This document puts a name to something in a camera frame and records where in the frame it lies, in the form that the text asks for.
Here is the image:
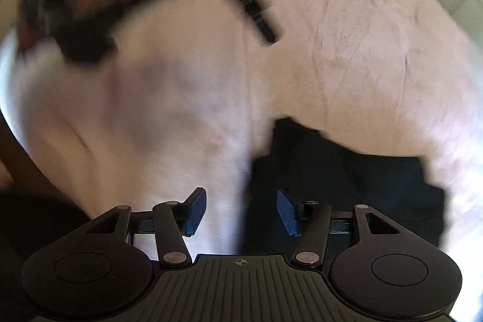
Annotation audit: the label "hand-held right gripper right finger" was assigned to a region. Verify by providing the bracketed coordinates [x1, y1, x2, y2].
[276, 188, 401, 266]

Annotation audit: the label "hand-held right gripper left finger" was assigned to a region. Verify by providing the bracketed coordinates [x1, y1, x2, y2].
[85, 187, 208, 266]

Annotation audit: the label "black zip jacket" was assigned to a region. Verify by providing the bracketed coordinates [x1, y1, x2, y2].
[241, 116, 446, 257]

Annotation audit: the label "person's dark pants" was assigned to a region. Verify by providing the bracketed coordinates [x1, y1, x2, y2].
[0, 188, 93, 311]

